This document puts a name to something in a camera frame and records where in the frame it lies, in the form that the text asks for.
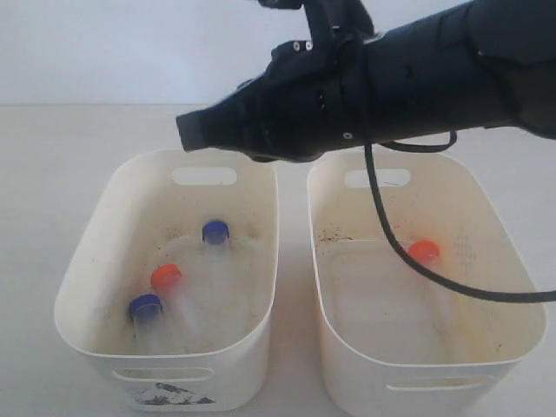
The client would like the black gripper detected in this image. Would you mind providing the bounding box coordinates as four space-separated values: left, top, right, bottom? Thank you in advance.
175 1 374 162

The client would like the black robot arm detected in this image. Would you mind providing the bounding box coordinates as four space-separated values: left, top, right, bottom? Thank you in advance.
176 1 555 162

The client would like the black cable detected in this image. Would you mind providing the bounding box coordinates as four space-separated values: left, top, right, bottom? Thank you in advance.
362 129 556 303

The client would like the white plastic bin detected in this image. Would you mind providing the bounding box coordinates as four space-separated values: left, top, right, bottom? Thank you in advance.
308 151 546 416
54 149 279 414

